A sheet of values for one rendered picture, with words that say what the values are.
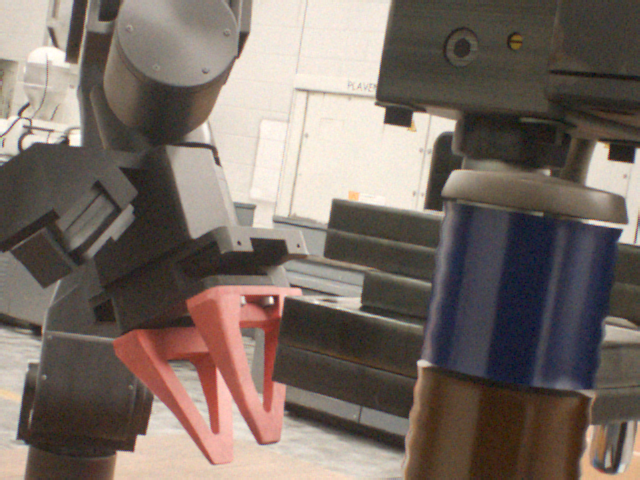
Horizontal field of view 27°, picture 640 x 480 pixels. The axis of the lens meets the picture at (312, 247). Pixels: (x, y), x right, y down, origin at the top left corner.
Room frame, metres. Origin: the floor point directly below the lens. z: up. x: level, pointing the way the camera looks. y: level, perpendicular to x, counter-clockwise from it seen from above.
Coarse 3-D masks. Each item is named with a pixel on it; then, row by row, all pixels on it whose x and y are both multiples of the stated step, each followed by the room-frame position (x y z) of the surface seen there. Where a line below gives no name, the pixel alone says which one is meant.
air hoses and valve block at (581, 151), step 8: (576, 144) 0.64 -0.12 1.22; (584, 144) 0.64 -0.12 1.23; (592, 144) 0.64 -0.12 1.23; (576, 152) 0.64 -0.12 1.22; (584, 152) 0.64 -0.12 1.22; (592, 152) 0.65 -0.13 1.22; (568, 160) 0.65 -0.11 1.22; (576, 160) 0.64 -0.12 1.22; (584, 160) 0.64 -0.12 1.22; (568, 168) 0.64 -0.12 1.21; (576, 168) 0.64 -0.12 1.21; (584, 168) 0.64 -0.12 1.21; (560, 176) 0.65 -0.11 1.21; (568, 176) 0.64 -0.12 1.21; (576, 176) 0.64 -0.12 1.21; (584, 176) 0.65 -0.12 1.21; (584, 184) 0.65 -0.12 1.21; (560, 216) 0.65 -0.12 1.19
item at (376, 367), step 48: (480, 144) 0.55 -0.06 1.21; (528, 144) 0.55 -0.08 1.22; (336, 240) 0.57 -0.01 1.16; (384, 240) 0.56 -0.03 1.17; (432, 240) 0.54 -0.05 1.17; (384, 288) 0.54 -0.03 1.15; (624, 288) 0.49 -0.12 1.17; (288, 336) 0.54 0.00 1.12; (336, 336) 0.52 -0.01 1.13; (384, 336) 0.51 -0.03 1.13; (624, 336) 0.60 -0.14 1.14; (288, 384) 0.54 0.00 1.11; (336, 384) 0.52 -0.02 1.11; (384, 384) 0.51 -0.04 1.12; (624, 384) 0.58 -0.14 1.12; (624, 432) 0.60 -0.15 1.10
